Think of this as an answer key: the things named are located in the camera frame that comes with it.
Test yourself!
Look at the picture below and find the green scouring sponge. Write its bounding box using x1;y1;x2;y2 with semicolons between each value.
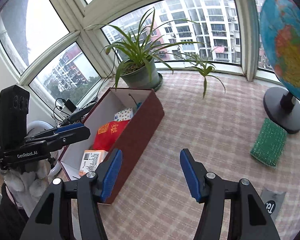
250;118;287;168

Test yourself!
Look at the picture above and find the orange tissue packet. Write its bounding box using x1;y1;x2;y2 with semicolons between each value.
78;150;108;178

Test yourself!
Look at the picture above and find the person's left hand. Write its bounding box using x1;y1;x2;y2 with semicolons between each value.
2;155;53;218

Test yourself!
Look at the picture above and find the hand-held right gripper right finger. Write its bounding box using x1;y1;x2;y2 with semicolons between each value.
179;149;280;240

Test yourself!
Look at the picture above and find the grey foil packet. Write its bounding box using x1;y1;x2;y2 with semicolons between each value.
261;189;287;215

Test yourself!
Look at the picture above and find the black power adapter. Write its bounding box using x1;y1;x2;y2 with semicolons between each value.
64;99;77;111

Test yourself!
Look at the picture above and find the blue desk globe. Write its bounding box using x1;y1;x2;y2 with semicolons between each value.
259;0;300;134

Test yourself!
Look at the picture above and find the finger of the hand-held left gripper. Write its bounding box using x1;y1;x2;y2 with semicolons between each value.
25;126;91;148
27;123;85;140

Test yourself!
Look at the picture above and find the red snack packet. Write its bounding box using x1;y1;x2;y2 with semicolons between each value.
92;120;130;152

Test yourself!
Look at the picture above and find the maroon cardboard box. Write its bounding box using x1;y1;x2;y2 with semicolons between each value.
58;87;165;204

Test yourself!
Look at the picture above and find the dotted tissue packet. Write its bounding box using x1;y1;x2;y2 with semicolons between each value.
114;107;133;121

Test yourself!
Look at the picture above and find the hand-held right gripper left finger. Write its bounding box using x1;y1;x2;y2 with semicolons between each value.
20;149;123;240

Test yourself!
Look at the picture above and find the potted spider plant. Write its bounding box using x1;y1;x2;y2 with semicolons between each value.
84;7;227;99

